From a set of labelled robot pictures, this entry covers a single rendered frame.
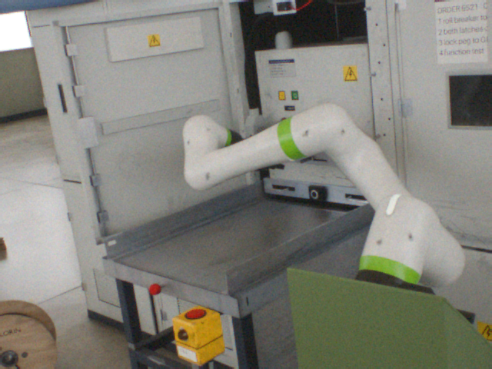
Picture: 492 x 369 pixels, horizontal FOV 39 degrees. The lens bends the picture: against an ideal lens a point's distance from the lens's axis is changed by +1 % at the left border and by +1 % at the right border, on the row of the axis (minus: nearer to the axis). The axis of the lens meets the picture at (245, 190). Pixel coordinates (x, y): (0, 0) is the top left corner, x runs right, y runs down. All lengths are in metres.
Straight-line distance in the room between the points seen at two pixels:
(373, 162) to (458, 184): 0.32
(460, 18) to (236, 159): 0.70
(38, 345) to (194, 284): 1.49
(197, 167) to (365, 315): 0.82
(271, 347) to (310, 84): 0.91
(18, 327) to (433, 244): 2.14
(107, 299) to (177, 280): 1.82
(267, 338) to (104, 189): 0.83
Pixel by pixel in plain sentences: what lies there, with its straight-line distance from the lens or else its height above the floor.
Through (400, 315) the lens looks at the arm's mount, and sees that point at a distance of 1.31.
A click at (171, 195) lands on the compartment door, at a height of 0.93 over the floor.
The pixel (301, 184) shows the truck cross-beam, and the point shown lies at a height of 0.92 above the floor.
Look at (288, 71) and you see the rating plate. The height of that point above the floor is 1.32.
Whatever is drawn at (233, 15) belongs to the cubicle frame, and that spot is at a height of 1.52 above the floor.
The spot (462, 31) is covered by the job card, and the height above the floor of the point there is 1.41.
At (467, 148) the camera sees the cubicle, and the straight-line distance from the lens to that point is 2.02.
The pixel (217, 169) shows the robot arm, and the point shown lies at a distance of 1.96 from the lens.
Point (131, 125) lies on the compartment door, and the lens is 2.40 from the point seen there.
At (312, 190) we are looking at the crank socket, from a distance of 2.42.
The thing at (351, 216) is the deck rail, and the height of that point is 0.90.
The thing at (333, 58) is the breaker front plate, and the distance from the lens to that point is 2.29.
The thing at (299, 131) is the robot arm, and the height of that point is 1.23.
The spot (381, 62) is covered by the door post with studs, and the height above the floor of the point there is 1.34.
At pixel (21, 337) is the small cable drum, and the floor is 0.28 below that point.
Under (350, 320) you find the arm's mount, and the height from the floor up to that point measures 0.94.
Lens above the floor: 1.55
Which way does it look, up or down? 15 degrees down
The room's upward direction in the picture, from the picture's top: 8 degrees counter-clockwise
